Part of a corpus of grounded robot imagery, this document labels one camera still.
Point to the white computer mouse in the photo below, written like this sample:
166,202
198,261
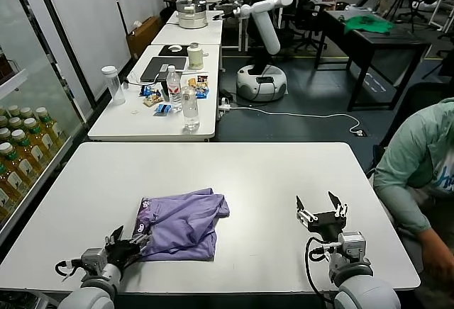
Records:
174,48

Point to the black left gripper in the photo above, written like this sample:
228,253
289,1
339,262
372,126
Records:
122,252

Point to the white steamer pot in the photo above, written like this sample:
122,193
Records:
191,18

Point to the water bottle red label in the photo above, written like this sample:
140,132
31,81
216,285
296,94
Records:
174,89

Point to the white power strip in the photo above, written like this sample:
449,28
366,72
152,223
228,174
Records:
223,104

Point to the small white remote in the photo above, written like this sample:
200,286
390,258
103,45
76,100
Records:
164,67

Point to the brown cardboard box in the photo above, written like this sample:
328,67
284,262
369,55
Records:
142,39

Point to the cream lidded cup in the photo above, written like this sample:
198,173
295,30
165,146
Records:
195,59

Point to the purple t-shirt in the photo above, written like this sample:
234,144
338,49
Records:
184,231

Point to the large clear water bottle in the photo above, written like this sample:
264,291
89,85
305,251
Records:
191,114

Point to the black bystander robot gripper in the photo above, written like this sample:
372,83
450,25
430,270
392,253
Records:
227,15

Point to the white wheeled robot body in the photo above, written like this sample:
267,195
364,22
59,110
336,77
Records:
248,84

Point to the orange snack packet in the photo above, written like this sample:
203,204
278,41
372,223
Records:
192,82

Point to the tall clear bottle white cap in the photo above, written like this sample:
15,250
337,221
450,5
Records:
115,89

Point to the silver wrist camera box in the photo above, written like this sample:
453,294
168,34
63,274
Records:
352,243
94,258

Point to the black table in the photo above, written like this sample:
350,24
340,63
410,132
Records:
390,41

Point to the yellow tea bottle white cap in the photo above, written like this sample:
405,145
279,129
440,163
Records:
39,142
25,112
26,156
16,122
3,122
49,128
5,195
4,133
14,171
13,110

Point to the dark snack packet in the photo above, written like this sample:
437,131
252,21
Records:
202,79

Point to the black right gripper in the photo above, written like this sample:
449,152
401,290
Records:
326,225

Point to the black mouse pad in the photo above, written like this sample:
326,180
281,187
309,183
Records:
164,52

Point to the glass door display cabinet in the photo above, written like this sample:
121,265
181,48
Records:
32,57

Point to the dark grey closed laptop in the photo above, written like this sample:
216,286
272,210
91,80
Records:
159,69

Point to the blue white snack packet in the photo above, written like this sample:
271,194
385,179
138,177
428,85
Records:
201,92

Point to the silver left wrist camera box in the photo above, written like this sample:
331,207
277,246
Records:
94,258

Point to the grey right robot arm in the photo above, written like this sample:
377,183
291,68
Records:
365,295

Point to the small black stand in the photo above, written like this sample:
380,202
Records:
165,89

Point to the white rectangular table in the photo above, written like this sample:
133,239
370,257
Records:
191,34
117,124

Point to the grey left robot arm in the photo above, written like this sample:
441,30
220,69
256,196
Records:
88,295

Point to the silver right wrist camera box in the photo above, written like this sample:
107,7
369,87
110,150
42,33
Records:
352,243

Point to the seated person green jacket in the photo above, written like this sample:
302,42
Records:
408,167

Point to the green cloth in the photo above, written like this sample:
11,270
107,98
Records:
369,25

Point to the brown snack packet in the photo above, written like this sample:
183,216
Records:
152,101

